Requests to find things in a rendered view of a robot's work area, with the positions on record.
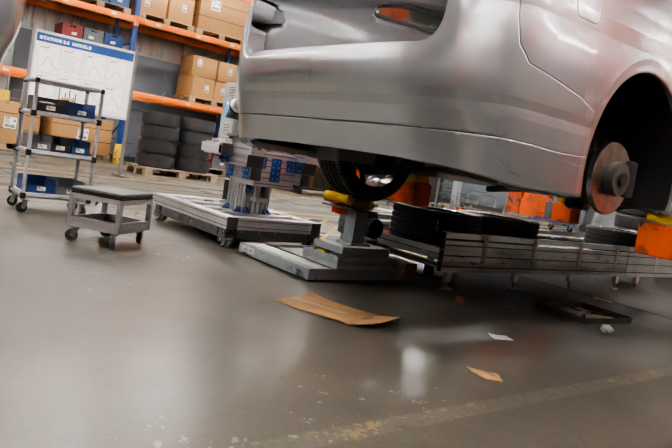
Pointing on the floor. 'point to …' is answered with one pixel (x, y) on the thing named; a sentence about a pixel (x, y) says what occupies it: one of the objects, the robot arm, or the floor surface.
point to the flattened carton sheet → (310, 302)
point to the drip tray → (585, 312)
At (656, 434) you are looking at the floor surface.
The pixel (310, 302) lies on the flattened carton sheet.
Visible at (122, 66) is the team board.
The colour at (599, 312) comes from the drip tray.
